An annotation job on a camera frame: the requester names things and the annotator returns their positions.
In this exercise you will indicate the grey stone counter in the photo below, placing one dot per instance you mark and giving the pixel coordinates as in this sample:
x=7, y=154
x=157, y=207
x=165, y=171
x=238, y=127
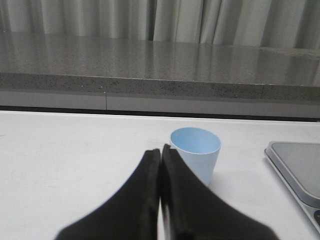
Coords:
x=90, y=73

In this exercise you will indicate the silver digital kitchen scale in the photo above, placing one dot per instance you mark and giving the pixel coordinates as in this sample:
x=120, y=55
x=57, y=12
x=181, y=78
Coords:
x=298, y=166

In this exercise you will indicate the grey pleated curtain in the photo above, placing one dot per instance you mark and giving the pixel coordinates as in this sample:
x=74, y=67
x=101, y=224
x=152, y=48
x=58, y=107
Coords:
x=265, y=23

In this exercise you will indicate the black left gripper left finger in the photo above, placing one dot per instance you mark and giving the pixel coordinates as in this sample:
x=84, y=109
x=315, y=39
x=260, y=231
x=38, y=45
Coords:
x=130, y=214

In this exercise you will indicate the light blue plastic cup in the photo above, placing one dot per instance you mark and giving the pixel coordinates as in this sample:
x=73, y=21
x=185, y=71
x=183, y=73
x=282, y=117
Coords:
x=199, y=148

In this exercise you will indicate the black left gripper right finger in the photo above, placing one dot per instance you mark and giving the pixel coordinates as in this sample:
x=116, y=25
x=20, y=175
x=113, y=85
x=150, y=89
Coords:
x=191, y=211

